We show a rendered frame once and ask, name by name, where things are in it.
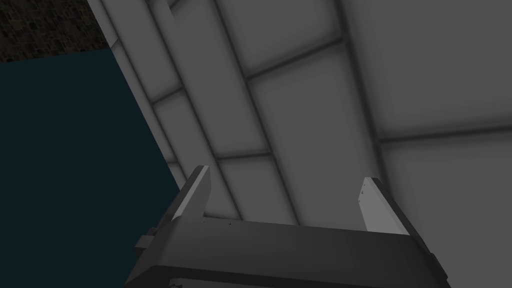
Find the grey panelled door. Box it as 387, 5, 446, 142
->
85, 0, 512, 288

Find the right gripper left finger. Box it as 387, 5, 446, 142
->
158, 164, 212, 228

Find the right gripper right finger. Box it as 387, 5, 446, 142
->
357, 177, 425, 241

